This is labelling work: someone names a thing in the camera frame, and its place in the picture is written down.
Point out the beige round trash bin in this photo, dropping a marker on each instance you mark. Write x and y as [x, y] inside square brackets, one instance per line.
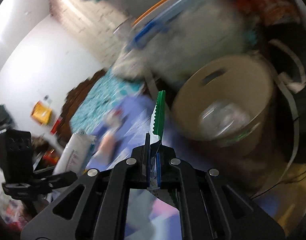
[224, 104]

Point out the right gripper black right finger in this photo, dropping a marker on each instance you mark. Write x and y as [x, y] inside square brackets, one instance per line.
[209, 207]

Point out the grey patterned pillow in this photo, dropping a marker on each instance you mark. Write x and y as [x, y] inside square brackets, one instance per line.
[131, 66]

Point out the clear plastic storage box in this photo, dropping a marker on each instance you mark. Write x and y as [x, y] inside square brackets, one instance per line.
[206, 30]

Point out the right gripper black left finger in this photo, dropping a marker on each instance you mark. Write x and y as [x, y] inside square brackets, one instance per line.
[95, 205]

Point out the yellow red wall calendar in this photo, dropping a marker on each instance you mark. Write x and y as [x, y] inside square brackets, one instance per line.
[41, 113]

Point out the green snack wrapper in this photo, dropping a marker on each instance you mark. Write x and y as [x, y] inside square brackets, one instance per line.
[156, 135]

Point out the dark wooden headboard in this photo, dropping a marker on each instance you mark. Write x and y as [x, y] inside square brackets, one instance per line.
[73, 100]

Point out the pink white paper cup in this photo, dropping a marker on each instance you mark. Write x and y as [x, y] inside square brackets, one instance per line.
[106, 151]

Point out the teal white patterned quilt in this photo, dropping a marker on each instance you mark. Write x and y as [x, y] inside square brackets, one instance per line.
[106, 93]

